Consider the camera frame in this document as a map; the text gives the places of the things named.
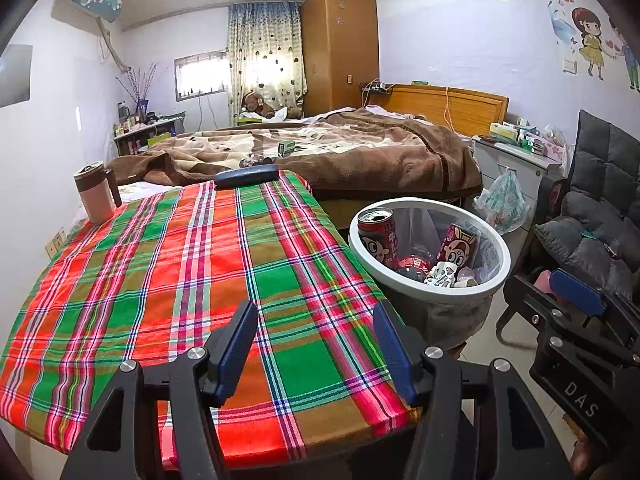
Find wall outlet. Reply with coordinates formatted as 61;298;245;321
45;227;67;261

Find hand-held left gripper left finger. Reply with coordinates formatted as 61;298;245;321
60;299;259;480

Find pile of medicine boxes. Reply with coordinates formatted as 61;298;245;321
487;117;566;158

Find white nightstand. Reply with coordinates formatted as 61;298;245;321
472;135;566;196

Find patterned curtain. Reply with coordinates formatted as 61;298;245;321
226;1;308;121

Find cartoon couple wall sticker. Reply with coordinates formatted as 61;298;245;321
550;2;640;91

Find brown blanket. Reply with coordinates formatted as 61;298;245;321
107;107;482;196

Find plaid tablecloth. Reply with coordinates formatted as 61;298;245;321
0;169;423;463

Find dried branches in vase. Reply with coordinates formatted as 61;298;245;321
116;62;160;103

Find red milk can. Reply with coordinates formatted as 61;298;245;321
440;224;476;266
357;207;397;268

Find wooden wardrobe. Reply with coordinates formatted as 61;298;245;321
300;0;381;117

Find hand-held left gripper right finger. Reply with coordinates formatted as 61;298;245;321
372;300;573;480

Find shelf with bottles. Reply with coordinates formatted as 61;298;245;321
112;115;188;156

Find wrapped air conditioner pipe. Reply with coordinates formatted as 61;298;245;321
97;20;132;73

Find grey cushioned chair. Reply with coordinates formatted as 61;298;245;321
495;109;640;346

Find printed paper cup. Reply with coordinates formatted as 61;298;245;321
424;261;458;288

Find dark blue glasses case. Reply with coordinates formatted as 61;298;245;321
214;164;279;190

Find orange cable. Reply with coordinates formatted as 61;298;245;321
442;87;456;133

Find wooden headboard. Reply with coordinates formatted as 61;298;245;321
385;84;510;138

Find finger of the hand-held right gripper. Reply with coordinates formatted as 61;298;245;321
502;275;571;334
549;268;640;356

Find brown teddy bear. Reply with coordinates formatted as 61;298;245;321
240;91;276;120

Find green plastic bag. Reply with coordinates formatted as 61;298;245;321
472;169;530;233

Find brown lidded mug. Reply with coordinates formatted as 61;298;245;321
74;161;122;224

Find white trash bin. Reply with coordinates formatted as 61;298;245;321
348;197;512;351

